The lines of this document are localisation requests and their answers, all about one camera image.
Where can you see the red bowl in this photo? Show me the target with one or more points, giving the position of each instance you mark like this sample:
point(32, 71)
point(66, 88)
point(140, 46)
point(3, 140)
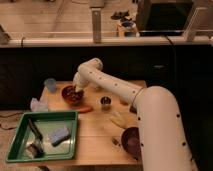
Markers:
point(70, 96)

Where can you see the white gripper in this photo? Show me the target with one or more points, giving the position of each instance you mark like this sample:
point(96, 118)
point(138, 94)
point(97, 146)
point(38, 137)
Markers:
point(79, 82)

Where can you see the green plastic tray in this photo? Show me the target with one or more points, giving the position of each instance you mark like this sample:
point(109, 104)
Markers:
point(47, 123)

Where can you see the black dish brush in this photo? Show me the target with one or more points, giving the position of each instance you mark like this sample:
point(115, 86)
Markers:
point(35, 149)

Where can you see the black monitor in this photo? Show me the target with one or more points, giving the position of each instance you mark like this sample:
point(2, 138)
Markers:
point(162, 17)

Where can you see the orange carrot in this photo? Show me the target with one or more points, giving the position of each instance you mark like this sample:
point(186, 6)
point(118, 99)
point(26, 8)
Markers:
point(83, 109)

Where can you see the blue sponge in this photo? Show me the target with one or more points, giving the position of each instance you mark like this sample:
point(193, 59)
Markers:
point(59, 135)

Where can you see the metal frame post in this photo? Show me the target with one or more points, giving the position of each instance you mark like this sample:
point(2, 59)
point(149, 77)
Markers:
point(96, 6)

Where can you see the purple bowl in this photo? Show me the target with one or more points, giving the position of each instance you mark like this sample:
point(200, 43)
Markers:
point(131, 142)

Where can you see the wooden box with objects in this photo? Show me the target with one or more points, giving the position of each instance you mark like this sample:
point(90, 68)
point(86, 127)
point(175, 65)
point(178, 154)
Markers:
point(127, 29)

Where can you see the yellow banana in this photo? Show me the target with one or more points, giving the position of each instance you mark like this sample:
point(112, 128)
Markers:
point(123, 121)

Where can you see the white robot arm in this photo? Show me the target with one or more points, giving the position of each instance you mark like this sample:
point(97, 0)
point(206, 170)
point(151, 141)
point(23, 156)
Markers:
point(163, 143)

